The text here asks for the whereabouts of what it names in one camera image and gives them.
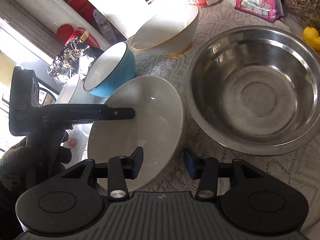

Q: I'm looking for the white bowl yellow rim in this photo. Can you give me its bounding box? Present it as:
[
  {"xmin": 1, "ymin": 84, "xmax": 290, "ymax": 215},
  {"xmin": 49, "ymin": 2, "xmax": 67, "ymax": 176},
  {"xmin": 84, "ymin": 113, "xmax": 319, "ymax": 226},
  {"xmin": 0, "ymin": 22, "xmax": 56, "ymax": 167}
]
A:
[{"xmin": 132, "ymin": 4, "xmax": 200, "ymax": 57}]

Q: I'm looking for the yellow rubber duck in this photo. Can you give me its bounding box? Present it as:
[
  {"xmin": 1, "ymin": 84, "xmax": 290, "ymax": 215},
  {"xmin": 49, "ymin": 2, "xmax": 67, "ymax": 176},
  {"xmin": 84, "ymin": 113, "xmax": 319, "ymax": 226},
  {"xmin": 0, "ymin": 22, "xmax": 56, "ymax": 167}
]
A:
[{"xmin": 303, "ymin": 27, "xmax": 320, "ymax": 51}]

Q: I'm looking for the red pedestal trash bin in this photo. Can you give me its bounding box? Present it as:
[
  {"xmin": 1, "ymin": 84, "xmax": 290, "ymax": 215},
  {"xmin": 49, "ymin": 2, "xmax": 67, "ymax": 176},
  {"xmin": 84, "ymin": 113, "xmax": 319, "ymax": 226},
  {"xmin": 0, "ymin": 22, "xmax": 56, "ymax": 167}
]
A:
[{"xmin": 56, "ymin": 24, "xmax": 100, "ymax": 49}]

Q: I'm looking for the black plum snack bag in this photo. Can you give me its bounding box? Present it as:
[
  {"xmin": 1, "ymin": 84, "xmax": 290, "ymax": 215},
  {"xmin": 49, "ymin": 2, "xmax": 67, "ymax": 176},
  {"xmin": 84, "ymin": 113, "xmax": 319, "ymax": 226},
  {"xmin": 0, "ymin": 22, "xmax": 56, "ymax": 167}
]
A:
[{"xmin": 47, "ymin": 37, "xmax": 104, "ymax": 86}]

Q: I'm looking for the white paper bowl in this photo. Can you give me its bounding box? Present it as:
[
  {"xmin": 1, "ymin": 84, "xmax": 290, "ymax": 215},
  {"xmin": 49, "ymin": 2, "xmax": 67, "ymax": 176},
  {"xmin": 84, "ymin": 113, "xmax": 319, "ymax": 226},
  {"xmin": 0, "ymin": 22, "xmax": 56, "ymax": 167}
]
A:
[{"xmin": 55, "ymin": 74, "xmax": 106, "ymax": 104}]

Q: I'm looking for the floral white plate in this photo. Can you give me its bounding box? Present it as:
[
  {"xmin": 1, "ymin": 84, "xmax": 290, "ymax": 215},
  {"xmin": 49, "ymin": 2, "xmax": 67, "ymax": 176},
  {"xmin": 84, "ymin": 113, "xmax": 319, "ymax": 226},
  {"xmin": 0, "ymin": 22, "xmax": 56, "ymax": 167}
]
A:
[{"xmin": 62, "ymin": 124, "xmax": 92, "ymax": 168}]

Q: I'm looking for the sunflower seed jar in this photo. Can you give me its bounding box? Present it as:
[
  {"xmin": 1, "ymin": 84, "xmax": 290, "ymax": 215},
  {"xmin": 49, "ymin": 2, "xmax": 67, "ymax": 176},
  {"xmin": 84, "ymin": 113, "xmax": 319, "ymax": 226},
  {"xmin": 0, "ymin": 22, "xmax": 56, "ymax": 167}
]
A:
[{"xmin": 278, "ymin": 0, "xmax": 320, "ymax": 29}]

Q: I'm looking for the white lace tablecloth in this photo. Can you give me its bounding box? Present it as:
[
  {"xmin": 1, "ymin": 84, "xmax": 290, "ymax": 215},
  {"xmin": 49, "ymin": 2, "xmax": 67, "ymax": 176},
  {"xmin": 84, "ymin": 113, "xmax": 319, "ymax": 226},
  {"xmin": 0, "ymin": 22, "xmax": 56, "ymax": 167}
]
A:
[{"xmin": 135, "ymin": 0, "xmax": 319, "ymax": 230}]

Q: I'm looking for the blue enamel bowl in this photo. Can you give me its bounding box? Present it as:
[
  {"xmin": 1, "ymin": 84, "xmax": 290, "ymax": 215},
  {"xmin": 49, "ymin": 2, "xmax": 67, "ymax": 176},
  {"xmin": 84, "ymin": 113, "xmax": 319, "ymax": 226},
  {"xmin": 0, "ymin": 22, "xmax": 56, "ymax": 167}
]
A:
[{"xmin": 84, "ymin": 42, "xmax": 136, "ymax": 98}]

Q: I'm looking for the dark gloved left hand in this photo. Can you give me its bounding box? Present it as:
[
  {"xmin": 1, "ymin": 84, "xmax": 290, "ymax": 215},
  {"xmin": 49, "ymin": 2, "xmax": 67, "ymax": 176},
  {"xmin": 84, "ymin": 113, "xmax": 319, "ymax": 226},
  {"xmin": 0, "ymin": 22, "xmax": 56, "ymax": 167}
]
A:
[{"xmin": 1, "ymin": 139, "xmax": 72, "ymax": 209}]

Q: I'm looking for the grey white ceramic bowl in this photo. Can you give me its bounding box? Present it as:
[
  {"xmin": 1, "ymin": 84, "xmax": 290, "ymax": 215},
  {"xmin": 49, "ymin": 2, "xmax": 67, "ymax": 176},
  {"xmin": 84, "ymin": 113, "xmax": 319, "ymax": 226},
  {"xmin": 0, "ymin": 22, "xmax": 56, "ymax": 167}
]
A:
[{"xmin": 87, "ymin": 76, "xmax": 187, "ymax": 192}]

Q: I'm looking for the stainless steel bowl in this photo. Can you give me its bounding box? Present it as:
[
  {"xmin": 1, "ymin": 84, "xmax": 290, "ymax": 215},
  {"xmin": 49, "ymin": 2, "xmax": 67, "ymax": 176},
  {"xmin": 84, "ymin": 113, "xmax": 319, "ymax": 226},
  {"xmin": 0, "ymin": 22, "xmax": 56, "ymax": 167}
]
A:
[{"xmin": 184, "ymin": 25, "xmax": 319, "ymax": 155}]

